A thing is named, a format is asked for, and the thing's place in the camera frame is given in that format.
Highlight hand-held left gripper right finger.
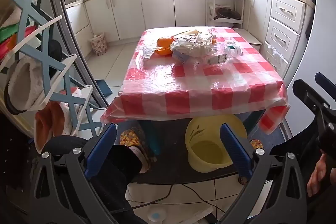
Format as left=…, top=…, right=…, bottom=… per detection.
left=218, top=123, right=307, bottom=224

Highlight orange slipper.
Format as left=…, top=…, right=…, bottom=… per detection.
left=50, top=101, right=71, bottom=136
left=34, top=110, right=54, bottom=154

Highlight crumpled white plastic bag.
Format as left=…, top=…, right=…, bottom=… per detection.
left=170, top=31, right=217, bottom=57

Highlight black floor cable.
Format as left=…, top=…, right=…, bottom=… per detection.
left=125, top=183, right=229, bottom=214

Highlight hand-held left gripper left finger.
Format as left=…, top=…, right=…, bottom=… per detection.
left=31, top=123, right=118, bottom=224

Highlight teal table leg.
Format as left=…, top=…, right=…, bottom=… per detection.
left=139, top=120, right=161, bottom=156

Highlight person's left leg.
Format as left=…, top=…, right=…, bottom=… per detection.
left=91, top=145, right=148, bottom=224

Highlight clear plastic bottle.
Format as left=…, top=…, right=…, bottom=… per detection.
left=202, top=42, right=243, bottom=65

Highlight grey fuzzy slipper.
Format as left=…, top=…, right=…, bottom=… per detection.
left=4, top=55, right=51, bottom=115

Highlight blue white shoe rack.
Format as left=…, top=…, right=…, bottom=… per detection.
left=0, top=0, right=106, bottom=138

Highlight yellow plastic bucket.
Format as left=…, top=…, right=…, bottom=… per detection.
left=185, top=114, right=248, bottom=172

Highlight floral fabric basket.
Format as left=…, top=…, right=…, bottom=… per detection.
left=91, top=32, right=108, bottom=56

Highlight white cabinet with drawers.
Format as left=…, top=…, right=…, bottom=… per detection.
left=64, top=1, right=91, bottom=56
left=247, top=0, right=308, bottom=79

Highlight small clear plastic bag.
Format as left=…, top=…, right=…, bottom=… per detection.
left=265, top=43, right=286, bottom=63

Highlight red green patterned bundle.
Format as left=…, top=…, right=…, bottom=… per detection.
left=0, top=24, right=35, bottom=57

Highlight blue dustpan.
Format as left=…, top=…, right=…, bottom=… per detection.
left=96, top=79, right=112, bottom=96

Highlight white shelf rack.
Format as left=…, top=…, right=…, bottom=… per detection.
left=206, top=0, right=246, bottom=29

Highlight beige paper piece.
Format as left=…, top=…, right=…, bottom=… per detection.
left=172, top=29, right=200, bottom=37

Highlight grey sliding door frame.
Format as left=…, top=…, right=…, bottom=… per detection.
left=47, top=0, right=111, bottom=109

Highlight dark lidded pot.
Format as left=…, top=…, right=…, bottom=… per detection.
left=215, top=7, right=241, bottom=20

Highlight floral slipper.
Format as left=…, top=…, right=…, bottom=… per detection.
left=120, top=129, right=152, bottom=174
left=238, top=139, right=264, bottom=185

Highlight white low stool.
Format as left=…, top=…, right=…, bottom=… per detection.
left=232, top=28, right=263, bottom=52

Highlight blue white paper packet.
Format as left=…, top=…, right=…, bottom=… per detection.
left=172, top=51, right=193, bottom=64

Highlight clear plastic wrapper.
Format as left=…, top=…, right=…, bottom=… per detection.
left=135, top=45, right=158, bottom=69

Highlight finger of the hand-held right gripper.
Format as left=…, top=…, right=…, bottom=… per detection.
left=315, top=72, right=336, bottom=98
left=293, top=79, right=336, bottom=135

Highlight white door base cabinets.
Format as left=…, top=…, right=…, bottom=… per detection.
left=84, top=0, right=208, bottom=42

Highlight person's right hand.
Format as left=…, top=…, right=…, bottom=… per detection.
left=307, top=154, right=328, bottom=198

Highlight white round device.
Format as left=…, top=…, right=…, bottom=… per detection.
left=147, top=207, right=167, bottom=223

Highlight black shoe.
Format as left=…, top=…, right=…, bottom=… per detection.
left=49, top=40, right=64, bottom=78

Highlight orange peel piece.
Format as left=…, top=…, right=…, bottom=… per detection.
left=154, top=47, right=173, bottom=56

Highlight red checked tablecloth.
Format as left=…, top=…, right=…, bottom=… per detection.
left=100, top=27, right=290, bottom=135

